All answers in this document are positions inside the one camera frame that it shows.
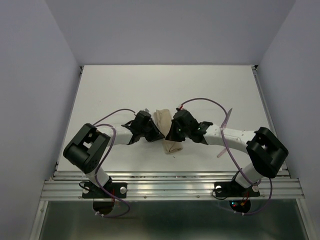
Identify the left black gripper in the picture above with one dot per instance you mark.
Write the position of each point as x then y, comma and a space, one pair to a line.
156, 134

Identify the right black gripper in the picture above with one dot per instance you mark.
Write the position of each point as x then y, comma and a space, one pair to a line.
171, 135

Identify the beige cloth napkin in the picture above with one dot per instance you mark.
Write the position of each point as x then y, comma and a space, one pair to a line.
163, 121

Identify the pink handled fork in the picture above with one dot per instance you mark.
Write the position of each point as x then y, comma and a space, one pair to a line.
223, 151

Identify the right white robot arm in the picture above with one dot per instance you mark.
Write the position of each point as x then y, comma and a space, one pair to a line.
265, 150

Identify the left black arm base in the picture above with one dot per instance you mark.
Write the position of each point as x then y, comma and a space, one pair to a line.
91, 191

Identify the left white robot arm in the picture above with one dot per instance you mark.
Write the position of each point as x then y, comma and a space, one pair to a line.
88, 146

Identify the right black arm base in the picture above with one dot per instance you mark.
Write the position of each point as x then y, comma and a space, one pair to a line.
231, 189

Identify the pink handled knife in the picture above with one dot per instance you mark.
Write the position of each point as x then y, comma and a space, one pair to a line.
227, 117

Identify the aluminium front rail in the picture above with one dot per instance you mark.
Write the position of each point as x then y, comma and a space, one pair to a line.
167, 205

